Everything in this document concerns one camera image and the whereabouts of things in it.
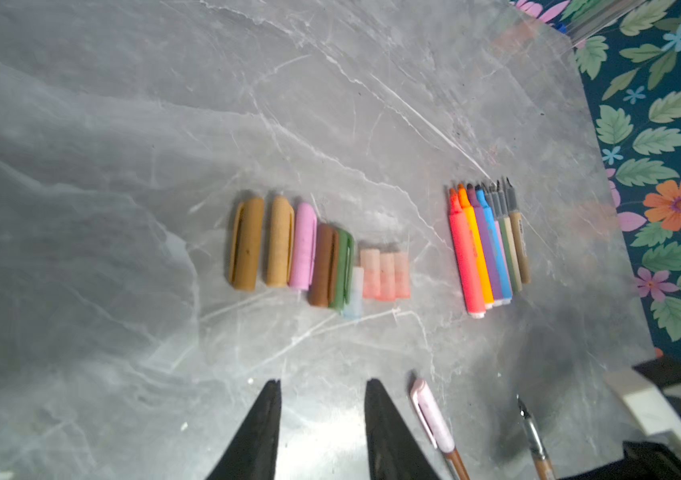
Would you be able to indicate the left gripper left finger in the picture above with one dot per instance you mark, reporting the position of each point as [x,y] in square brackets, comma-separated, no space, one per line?
[253,451]

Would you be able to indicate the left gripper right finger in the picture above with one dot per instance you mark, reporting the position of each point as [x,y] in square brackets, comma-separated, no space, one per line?
[393,452]

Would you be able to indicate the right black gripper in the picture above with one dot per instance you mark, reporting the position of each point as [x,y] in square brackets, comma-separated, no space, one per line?
[642,461]

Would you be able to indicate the brown pen pink cap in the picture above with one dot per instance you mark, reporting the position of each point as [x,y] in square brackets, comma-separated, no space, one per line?
[436,426]

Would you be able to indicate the tan brown pen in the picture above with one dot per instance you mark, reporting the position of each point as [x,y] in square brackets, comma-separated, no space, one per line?
[540,456]

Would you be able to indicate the orange pen cap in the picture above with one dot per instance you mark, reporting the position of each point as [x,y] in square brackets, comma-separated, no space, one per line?
[387,277]

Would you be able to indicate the red highlighter pen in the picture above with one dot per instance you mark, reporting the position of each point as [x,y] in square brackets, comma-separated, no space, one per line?
[466,258]

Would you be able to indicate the blue highlighter pen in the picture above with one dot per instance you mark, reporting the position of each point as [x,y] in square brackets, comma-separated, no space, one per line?
[491,225]

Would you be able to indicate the purple highlighter pen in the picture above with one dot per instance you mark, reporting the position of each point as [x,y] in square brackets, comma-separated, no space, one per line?
[488,246]

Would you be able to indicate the golden brown pen cap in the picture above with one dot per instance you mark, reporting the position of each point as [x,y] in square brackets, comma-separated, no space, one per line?
[246,240]

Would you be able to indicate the dark green pen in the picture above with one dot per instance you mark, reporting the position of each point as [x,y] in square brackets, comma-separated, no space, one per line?
[505,237]

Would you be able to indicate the orange highlighter pen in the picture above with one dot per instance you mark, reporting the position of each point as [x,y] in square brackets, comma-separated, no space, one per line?
[481,260]

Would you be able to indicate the brown pen tan cap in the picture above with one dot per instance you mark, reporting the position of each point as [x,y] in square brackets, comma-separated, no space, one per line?
[517,229]

